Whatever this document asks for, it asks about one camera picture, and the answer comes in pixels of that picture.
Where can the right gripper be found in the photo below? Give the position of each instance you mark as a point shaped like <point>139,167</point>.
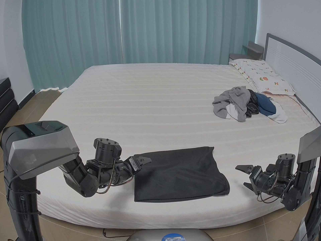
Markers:
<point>259,181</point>

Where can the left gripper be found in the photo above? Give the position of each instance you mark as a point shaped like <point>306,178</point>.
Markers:
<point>133,166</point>

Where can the black T-shirt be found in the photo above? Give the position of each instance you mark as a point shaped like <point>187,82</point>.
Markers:
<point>175,174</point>

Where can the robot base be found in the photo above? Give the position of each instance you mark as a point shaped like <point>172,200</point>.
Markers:
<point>150,236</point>

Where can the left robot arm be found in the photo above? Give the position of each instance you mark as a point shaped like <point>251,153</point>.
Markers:
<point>40,147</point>

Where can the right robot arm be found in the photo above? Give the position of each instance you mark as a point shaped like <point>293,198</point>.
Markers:
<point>301,179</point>

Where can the bed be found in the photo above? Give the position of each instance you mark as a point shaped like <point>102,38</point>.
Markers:
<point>150,104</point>

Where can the pile of clothes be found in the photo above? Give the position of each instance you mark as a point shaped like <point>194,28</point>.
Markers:
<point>238,102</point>

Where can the white printed pillow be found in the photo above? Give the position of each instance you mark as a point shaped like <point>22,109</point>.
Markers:
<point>263,75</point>

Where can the grey bedside table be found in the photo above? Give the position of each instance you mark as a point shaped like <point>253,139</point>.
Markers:
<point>253,48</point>

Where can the black chest of drawers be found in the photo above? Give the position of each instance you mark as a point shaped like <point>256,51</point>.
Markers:
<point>7,102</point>

